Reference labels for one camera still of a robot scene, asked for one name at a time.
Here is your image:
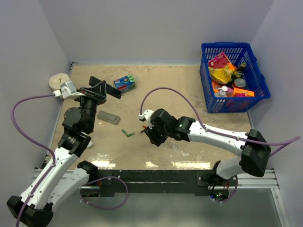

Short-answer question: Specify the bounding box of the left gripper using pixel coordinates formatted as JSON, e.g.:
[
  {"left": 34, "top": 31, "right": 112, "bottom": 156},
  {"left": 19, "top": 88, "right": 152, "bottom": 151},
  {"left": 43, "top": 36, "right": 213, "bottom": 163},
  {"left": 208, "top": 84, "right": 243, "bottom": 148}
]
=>
[{"left": 73, "top": 80, "right": 107, "bottom": 131}]

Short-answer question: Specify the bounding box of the black remote control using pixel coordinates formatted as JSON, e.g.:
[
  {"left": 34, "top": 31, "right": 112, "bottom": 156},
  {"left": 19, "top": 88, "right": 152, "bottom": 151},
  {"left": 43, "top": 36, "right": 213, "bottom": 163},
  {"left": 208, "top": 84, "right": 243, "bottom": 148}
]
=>
[{"left": 89, "top": 77, "right": 122, "bottom": 99}]

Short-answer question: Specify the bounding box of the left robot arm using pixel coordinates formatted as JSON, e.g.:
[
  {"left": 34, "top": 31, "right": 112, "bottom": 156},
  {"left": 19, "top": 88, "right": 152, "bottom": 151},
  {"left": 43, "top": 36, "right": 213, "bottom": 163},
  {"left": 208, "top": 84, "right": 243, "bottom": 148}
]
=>
[{"left": 7, "top": 77, "right": 121, "bottom": 227}]

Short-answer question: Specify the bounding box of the grey remote control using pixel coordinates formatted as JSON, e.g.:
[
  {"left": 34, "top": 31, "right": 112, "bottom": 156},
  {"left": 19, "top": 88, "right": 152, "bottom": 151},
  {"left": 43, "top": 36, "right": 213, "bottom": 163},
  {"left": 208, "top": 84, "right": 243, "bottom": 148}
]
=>
[{"left": 97, "top": 111, "right": 121, "bottom": 125}]

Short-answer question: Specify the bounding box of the green battery pack box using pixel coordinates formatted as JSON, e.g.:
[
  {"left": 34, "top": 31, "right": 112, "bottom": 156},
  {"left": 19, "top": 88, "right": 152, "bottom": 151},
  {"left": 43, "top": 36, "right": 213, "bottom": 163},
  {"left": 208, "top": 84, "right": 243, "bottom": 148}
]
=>
[{"left": 113, "top": 75, "right": 136, "bottom": 94}]

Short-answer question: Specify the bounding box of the beige paper roll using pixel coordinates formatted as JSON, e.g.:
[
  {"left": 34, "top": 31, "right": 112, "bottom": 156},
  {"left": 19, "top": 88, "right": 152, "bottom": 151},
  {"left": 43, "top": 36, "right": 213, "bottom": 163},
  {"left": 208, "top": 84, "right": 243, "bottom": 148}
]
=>
[{"left": 48, "top": 73, "right": 70, "bottom": 91}]

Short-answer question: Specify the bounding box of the white pump bottle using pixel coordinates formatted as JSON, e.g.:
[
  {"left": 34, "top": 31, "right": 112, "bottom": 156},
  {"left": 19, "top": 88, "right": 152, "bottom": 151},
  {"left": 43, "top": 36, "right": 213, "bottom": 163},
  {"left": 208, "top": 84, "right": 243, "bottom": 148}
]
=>
[{"left": 216, "top": 86, "right": 228, "bottom": 97}]

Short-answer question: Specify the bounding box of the yellow snack bag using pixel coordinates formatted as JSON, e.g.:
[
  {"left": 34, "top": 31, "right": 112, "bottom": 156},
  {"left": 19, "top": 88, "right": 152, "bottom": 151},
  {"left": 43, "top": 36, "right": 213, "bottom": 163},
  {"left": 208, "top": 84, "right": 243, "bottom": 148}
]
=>
[{"left": 208, "top": 67, "right": 235, "bottom": 85}]

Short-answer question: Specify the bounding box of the orange pink box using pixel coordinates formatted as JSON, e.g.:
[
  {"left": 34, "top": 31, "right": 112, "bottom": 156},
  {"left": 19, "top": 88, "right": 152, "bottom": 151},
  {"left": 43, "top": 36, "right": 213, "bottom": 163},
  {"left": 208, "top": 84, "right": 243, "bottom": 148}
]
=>
[{"left": 232, "top": 88, "right": 255, "bottom": 97}]

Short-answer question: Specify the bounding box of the pink snack bag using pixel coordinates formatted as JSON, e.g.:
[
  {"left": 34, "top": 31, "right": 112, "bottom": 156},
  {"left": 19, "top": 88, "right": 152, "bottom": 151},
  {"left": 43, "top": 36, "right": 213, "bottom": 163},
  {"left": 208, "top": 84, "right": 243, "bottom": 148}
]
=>
[{"left": 208, "top": 52, "right": 234, "bottom": 70}]

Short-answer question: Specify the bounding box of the metal tin can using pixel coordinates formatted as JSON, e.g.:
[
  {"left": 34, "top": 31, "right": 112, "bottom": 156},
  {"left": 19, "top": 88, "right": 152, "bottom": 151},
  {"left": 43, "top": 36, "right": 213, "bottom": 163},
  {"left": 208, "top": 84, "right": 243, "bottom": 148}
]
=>
[{"left": 232, "top": 78, "right": 246, "bottom": 89}]

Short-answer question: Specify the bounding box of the dark glass bottle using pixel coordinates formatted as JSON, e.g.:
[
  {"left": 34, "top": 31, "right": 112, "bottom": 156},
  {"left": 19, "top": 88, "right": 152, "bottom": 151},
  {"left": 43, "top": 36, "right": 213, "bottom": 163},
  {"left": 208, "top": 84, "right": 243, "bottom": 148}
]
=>
[{"left": 231, "top": 61, "right": 247, "bottom": 82}]

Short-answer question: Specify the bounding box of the blue plastic basket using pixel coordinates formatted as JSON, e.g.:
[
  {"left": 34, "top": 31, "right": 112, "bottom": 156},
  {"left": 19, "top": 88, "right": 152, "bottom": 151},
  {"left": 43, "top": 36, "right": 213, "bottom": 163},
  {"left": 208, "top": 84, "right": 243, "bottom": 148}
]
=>
[{"left": 200, "top": 42, "right": 271, "bottom": 113}]

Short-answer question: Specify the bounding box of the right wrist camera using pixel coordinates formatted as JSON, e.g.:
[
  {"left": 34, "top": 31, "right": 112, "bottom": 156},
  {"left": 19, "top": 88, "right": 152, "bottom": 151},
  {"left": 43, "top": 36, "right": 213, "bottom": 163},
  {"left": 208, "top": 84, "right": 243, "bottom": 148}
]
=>
[{"left": 139, "top": 110, "right": 154, "bottom": 129}]

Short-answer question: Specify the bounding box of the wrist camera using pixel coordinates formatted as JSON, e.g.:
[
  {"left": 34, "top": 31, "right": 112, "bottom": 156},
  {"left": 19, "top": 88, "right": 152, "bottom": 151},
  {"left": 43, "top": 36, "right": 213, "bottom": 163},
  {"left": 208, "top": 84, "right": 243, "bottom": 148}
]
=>
[
  {"left": 139, "top": 110, "right": 154, "bottom": 129},
  {"left": 53, "top": 81, "right": 85, "bottom": 100}
]

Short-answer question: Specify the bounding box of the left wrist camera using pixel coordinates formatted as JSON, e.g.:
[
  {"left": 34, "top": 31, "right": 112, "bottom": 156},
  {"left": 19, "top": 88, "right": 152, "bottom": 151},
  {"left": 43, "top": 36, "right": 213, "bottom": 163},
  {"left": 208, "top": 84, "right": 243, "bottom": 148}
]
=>
[{"left": 53, "top": 81, "right": 85, "bottom": 100}]

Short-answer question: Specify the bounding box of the black base frame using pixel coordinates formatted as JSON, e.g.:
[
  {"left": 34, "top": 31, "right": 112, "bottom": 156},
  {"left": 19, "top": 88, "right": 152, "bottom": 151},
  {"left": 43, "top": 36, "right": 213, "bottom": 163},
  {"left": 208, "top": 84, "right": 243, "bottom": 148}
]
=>
[{"left": 86, "top": 170, "right": 236, "bottom": 199}]

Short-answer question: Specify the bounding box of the purple cable loop front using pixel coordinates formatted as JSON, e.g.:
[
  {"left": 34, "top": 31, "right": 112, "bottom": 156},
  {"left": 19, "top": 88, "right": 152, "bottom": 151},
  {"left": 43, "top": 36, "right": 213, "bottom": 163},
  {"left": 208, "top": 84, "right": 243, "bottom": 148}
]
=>
[{"left": 80, "top": 176, "right": 130, "bottom": 210}]

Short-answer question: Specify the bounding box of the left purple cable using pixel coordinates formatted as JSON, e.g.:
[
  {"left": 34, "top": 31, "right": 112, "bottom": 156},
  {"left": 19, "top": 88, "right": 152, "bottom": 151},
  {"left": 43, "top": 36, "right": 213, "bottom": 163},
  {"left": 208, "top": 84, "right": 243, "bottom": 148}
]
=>
[{"left": 13, "top": 94, "right": 56, "bottom": 227}]

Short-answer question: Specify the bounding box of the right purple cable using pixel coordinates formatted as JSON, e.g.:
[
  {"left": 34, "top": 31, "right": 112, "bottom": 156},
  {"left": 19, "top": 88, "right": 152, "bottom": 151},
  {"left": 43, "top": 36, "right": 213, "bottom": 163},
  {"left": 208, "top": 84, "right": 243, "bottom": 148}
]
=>
[{"left": 140, "top": 87, "right": 301, "bottom": 158}]

